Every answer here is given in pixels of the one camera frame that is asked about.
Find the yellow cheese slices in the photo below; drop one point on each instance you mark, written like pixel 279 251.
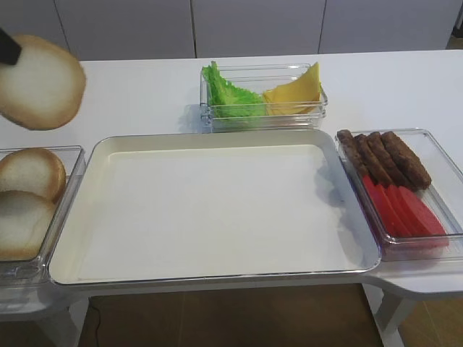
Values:
pixel 296 97

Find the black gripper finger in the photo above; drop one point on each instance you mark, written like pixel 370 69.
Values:
pixel 10 50

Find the green lettuce leaf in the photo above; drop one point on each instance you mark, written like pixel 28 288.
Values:
pixel 228 100

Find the clear lettuce cheese container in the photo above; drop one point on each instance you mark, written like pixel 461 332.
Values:
pixel 260 78

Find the brown meat patty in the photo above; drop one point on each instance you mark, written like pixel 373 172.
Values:
pixel 373 164
pixel 350 149
pixel 396 176
pixel 406 160

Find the clear patty tomato container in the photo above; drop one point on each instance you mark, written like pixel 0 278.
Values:
pixel 443 197

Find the clear bun container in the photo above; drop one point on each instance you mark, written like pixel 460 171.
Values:
pixel 22 273

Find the rightmost brown meat patty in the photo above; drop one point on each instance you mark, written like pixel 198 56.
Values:
pixel 406 160

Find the white rectangular metal tray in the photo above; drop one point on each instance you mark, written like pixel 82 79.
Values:
pixel 232 206

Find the bun slice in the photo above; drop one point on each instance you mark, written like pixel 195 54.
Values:
pixel 34 170
pixel 44 89
pixel 25 219

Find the leftmost brown meat patty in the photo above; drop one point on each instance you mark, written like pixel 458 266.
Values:
pixel 350 149

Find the rightmost red tomato slice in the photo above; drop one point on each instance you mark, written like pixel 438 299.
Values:
pixel 423 221

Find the leftmost red tomato slice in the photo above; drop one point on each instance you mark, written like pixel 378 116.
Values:
pixel 370 187

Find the red tomato slice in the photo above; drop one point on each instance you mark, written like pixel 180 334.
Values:
pixel 423 221
pixel 370 187
pixel 392 222
pixel 407 227

